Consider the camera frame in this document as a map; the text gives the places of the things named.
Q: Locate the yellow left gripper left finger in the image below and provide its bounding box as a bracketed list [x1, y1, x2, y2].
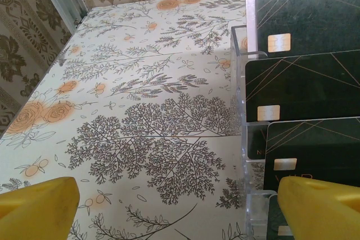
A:
[0, 176, 81, 240]

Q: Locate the black credit card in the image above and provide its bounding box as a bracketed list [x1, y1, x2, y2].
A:
[265, 194, 296, 240]
[254, 0, 360, 55]
[244, 51, 360, 160]
[263, 116, 360, 191]

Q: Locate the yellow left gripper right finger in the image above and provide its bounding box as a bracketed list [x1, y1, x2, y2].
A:
[276, 176, 360, 240]

